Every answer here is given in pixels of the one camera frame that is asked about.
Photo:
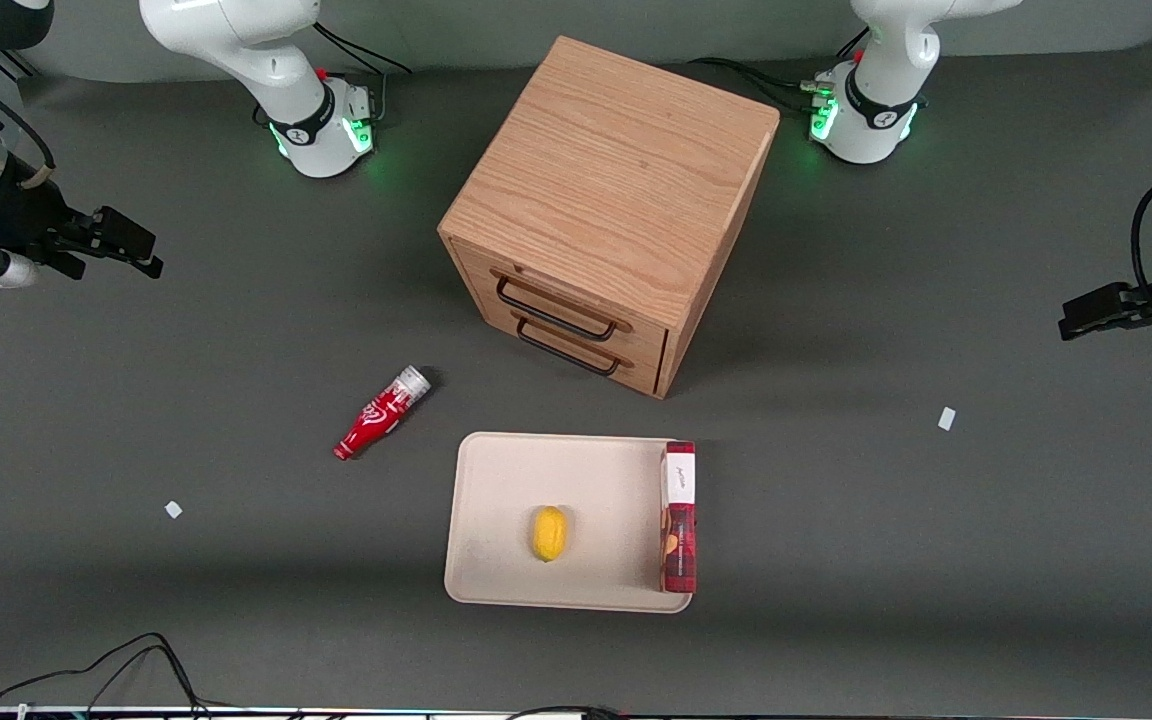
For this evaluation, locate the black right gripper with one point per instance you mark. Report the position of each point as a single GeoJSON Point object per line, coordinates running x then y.
{"type": "Point", "coordinates": [24, 217]}

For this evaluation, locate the red coke bottle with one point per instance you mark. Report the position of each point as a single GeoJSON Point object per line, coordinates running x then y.
{"type": "Point", "coordinates": [376, 420]}

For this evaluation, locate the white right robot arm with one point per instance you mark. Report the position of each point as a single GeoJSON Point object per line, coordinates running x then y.
{"type": "Point", "coordinates": [276, 60]}

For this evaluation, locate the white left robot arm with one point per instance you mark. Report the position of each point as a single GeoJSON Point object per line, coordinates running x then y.
{"type": "Point", "coordinates": [886, 60]}

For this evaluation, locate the beige plastic tray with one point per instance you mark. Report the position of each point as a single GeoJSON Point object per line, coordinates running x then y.
{"type": "Point", "coordinates": [596, 500]}

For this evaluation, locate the wooden drawer front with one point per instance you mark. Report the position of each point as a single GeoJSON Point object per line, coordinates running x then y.
{"type": "Point", "coordinates": [651, 345]}
{"type": "Point", "coordinates": [641, 378]}

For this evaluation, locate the red snack box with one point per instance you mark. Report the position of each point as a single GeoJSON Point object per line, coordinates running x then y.
{"type": "Point", "coordinates": [678, 550]}

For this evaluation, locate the wooden drawer cabinet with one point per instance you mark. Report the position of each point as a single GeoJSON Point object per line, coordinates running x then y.
{"type": "Point", "coordinates": [616, 170]}

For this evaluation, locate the yellow lemon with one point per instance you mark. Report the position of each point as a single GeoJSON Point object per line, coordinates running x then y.
{"type": "Point", "coordinates": [549, 533]}

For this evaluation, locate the aluminium frame rail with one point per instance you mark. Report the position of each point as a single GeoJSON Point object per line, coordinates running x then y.
{"type": "Point", "coordinates": [11, 65]}

